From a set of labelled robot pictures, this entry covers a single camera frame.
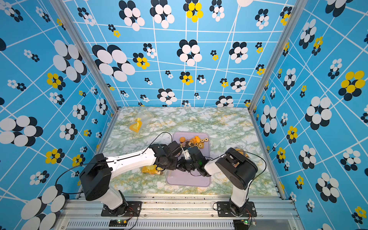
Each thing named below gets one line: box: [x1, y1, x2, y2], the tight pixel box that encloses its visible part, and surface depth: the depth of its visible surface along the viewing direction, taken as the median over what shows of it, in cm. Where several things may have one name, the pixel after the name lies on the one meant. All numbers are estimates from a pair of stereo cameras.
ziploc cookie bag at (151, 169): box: [141, 164, 162, 175], surface depth 86 cm
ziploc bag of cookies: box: [128, 109, 155, 133], surface depth 108 cm
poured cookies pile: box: [179, 135, 210, 150], surface depth 101 cm
